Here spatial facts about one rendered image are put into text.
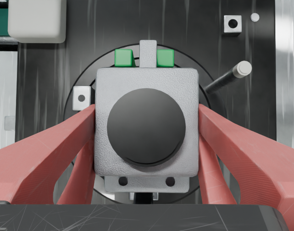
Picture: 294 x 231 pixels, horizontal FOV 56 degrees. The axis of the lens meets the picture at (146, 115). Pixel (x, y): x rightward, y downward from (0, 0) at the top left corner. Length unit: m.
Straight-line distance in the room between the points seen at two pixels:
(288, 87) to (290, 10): 0.07
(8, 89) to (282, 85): 0.29
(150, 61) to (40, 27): 0.13
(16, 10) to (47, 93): 0.07
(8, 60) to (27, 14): 0.09
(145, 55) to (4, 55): 0.23
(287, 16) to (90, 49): 0.19
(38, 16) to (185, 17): 0.13
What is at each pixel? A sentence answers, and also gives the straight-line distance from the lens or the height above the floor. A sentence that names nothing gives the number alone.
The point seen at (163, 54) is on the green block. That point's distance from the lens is 0.19.
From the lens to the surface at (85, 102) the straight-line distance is 0.23.
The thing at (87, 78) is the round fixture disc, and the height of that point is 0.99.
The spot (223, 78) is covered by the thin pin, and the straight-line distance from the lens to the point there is 0.19.
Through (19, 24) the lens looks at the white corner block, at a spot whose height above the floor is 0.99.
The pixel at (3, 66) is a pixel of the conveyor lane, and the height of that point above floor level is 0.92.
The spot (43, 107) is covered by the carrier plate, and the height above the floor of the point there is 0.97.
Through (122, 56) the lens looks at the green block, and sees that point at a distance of 0.19.
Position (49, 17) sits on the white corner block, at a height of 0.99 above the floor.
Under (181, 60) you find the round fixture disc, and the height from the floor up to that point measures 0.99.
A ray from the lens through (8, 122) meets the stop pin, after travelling 0.29.
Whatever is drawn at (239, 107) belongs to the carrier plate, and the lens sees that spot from 0.27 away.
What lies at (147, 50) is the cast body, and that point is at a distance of 0.16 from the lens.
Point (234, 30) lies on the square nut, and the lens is 0.27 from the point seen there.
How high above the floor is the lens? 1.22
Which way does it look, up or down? 87 degrees down
